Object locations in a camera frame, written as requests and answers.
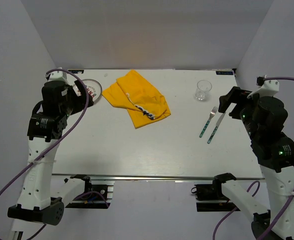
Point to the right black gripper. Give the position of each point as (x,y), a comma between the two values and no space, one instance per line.
(236,95)

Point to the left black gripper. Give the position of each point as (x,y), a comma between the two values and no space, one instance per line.
(70,91)

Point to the white printed plate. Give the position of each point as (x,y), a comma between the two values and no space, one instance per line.
(94,89)

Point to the fork with teal handle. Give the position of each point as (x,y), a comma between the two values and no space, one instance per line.
(211,115)

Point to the knife with teal handle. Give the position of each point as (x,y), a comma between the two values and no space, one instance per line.
(216,128)

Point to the clear drinking glass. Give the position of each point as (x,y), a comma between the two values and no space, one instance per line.
(203,88)

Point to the yellow Pikachu cloth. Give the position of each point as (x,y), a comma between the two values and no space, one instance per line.
(143,102)

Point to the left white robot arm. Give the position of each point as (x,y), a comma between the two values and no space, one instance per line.
(52,119)

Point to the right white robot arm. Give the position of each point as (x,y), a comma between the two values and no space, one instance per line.
(263,116)

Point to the left black table label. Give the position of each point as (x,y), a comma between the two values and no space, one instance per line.
(76,71)

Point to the black table label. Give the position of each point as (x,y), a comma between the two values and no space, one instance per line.
(76,71)
(224,73)

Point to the right black table label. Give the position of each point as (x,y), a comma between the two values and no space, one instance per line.
(224,73)

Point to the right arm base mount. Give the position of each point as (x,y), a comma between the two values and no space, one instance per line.
(207,199)

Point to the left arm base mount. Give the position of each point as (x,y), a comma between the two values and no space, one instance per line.
(98,193)

